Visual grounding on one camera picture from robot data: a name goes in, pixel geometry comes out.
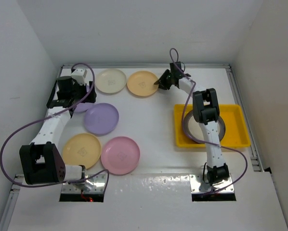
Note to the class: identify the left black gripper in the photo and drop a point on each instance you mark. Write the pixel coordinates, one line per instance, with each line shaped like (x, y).
(89, 96)

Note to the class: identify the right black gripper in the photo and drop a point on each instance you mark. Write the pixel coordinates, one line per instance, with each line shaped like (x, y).
(161, 82)

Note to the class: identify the orange plastic plate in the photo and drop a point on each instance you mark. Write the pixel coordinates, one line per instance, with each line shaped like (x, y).
(142, 83)
(82, 149)

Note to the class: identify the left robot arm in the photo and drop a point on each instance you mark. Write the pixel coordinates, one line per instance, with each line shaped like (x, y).
(41, 160)

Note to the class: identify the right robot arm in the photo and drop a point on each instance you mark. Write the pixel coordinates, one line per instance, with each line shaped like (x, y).
(206, 113)

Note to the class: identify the yellow plastic bin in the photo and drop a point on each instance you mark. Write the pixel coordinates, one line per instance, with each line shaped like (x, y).
(234, 134)

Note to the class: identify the far purple plastic plate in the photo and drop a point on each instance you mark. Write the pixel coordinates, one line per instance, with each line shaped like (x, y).
(84, 105)

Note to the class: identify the purple plastic plate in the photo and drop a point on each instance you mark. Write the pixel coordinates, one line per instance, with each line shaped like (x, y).
(101, 119)
(84, 105)

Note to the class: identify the near purple plastic plate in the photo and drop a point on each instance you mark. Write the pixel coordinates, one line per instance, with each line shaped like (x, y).
(101, 119)

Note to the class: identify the cream plastic plate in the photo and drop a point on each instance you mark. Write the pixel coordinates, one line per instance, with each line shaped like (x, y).
(111, 81)

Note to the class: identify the pink plastic plate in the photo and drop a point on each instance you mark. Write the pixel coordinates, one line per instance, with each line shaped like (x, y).
(120, 155)

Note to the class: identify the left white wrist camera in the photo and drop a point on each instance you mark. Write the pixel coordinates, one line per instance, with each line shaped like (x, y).
(79, 75)

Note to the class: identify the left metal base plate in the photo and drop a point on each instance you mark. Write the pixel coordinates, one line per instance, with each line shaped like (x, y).
(95, 185)

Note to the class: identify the metal base plate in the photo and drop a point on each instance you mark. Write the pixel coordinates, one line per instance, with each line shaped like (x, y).
(95, 185)
(199, 186)

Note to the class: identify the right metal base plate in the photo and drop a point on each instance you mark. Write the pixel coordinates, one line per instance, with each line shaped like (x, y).
(199, 186)

